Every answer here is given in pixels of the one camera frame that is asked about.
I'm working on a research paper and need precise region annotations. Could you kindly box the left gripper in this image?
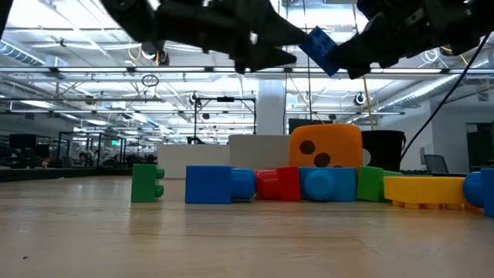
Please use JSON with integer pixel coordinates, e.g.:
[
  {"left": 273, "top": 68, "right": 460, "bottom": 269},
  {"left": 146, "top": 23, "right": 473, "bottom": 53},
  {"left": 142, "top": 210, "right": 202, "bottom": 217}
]
[{"left": 154, "top": 0, "right": 310, "bottom": 75}]

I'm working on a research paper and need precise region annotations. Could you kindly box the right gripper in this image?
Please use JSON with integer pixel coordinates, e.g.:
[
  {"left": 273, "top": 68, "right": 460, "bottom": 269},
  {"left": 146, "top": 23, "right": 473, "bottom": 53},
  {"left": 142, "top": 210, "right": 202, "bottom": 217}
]
[{"left": 327, "top": 0, "right": 456, "bottom": 81}]

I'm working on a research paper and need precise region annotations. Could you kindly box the orange foam die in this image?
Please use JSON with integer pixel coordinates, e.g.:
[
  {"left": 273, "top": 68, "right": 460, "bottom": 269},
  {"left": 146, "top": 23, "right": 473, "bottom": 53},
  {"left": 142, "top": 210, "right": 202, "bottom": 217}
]
[{"left": 289, "top": 123, "right": 364, "bottom": 169}]

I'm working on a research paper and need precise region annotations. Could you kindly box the light blue toy block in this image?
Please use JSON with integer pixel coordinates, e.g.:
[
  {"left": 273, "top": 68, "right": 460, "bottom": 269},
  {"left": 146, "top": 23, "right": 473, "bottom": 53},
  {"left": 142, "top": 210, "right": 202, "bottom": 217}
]
[{"left": 298, "top": 166, "right": 358, "bottom": 203}]

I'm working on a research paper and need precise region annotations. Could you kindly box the red toy block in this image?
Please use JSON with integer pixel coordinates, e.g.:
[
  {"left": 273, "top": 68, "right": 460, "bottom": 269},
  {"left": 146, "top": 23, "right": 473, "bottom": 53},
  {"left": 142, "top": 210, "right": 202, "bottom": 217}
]
[{"left": 254, "top": 165, "right": 303, "bottom": 202}]

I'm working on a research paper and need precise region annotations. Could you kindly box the yellow toy block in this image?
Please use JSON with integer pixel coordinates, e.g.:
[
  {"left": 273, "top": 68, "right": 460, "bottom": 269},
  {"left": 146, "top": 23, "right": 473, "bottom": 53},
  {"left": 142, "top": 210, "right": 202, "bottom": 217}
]
[{"left": 383, "top": 175, "right": 469, "bottom": 210}]

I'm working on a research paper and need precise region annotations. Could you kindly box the small green toy block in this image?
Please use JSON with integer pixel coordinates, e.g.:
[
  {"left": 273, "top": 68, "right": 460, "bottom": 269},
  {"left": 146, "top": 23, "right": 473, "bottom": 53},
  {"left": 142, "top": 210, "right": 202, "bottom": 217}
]
[{"left": 130, "top": 163, "right": 166, "bottom": 204}]

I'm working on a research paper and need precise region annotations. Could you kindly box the white building column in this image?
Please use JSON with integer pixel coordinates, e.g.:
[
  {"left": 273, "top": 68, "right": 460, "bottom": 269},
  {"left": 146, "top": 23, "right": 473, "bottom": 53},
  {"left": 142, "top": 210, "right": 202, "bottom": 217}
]
[{"left": 255, "top": 79, "right": 287, "bottom": 136}]

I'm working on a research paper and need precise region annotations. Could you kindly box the black monitor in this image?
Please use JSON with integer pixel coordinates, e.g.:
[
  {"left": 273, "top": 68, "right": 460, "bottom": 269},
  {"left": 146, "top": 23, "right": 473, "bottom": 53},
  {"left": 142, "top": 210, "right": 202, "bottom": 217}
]
[
  {"left": 8, "top": 134, "right": 38, "bottom": 151},
  {"left": 288, "top": 118, "right": 333, "bottom": 131}
]

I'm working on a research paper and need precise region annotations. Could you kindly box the black bucket with googly eyes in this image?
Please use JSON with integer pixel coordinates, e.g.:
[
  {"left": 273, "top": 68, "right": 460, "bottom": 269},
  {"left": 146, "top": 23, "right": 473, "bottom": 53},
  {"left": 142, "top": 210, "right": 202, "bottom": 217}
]
[{"left": 360, "top": 130, "right": 408, "bottom": 174}]

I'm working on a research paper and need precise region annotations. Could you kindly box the grey plastic bin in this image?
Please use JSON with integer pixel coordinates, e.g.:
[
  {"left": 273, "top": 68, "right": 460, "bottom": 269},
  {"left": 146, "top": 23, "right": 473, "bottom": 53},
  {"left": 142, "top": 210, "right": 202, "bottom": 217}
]
[{"left": 228, "top": 134, "right": 291, "bottom": 171}]

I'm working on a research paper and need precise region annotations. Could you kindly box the black cabinet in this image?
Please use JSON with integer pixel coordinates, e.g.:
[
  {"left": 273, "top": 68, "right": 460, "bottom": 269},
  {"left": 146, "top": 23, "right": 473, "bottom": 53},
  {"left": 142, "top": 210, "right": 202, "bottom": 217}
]
[{"left": 465, "top": 122, "right": 494, "bottom": 175}]

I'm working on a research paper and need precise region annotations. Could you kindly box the yellow hanging cable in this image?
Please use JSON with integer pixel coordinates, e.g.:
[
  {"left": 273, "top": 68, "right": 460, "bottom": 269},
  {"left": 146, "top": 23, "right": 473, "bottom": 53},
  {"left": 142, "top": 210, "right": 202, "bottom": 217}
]
[{"left": 350, "top": 0, "right": 376, "bottom": 132}]

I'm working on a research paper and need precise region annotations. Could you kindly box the black hanging cable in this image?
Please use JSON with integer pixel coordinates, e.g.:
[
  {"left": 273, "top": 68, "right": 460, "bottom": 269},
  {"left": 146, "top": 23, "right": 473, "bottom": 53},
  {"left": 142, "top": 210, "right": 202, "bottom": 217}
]
[{"left": 302, "top": 0, "right": 313, "bottom": 123}]

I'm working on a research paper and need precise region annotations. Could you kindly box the black background rig frame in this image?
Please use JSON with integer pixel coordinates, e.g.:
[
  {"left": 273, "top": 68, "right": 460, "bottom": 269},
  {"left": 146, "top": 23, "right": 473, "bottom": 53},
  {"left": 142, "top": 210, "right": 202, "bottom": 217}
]
[{"left": 193, "top": 97, "right": 257, "bottom": 146}]

